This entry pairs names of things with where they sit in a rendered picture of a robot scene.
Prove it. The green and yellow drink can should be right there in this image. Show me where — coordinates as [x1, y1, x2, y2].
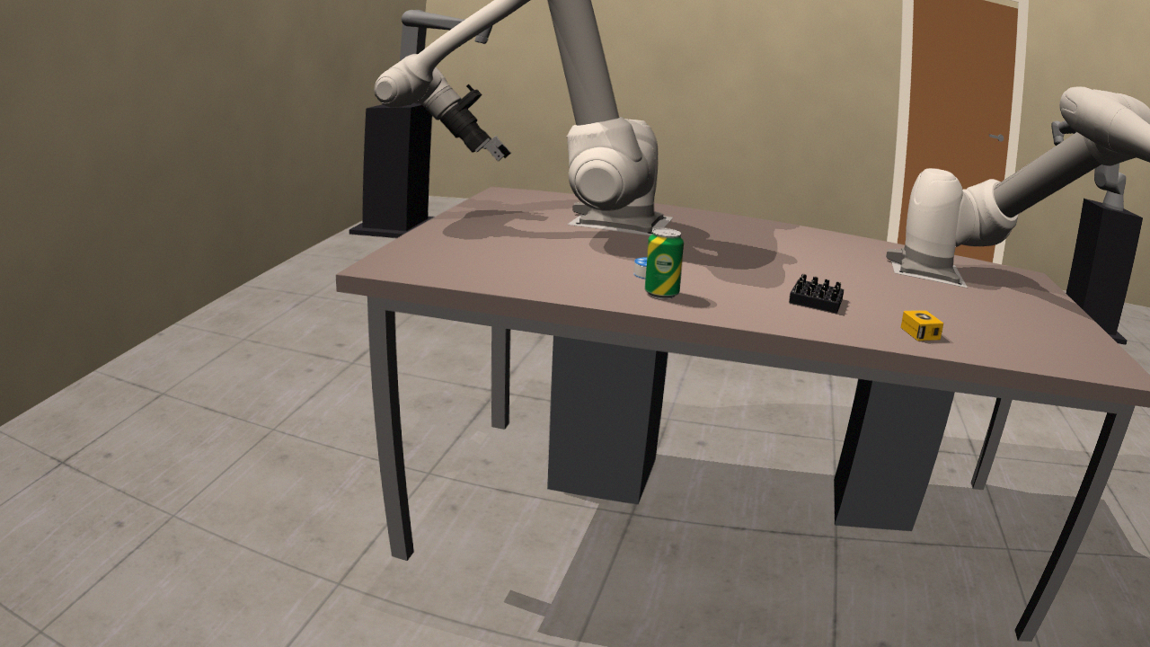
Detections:
[645, 228, 684, 299]

